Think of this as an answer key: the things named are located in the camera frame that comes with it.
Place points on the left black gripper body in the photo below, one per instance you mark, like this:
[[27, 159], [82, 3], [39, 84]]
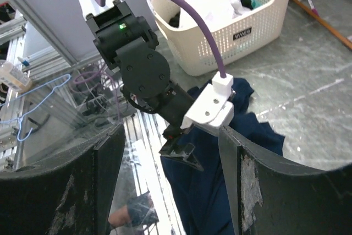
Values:
[[173, 134]]

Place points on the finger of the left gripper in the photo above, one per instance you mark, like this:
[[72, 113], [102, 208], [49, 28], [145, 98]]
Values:
[[182, 153]]

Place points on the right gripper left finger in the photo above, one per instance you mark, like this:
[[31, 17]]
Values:
[[68, 193]]

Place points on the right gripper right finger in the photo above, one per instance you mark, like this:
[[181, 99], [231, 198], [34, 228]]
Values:
[[269, 194]]

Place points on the navy blue t shirt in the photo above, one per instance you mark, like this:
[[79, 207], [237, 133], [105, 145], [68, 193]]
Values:
[[201, 196]]

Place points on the white t shirt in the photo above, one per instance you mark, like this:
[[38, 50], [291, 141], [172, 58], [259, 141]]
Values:
[[216, 13]]

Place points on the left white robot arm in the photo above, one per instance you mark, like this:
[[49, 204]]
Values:
[[127, 44]]

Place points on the clear plastic bottle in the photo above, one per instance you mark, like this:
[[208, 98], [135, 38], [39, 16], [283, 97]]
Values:
[[14, 78]]

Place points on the cream plastic laundry basket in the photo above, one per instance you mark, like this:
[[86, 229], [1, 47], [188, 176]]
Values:
[[235, 38]]

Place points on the teal garment in basket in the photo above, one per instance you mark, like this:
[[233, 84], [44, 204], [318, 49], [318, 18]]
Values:
[[252, 4]]

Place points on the brown wooden shoe rack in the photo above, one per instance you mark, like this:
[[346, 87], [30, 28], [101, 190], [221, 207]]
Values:
[[321, 6]]

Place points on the aluminium mounting rail frame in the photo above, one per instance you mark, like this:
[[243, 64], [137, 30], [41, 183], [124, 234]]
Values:
[[51, 38]]

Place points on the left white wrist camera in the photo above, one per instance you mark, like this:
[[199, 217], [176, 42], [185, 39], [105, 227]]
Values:
[[212, 109]]

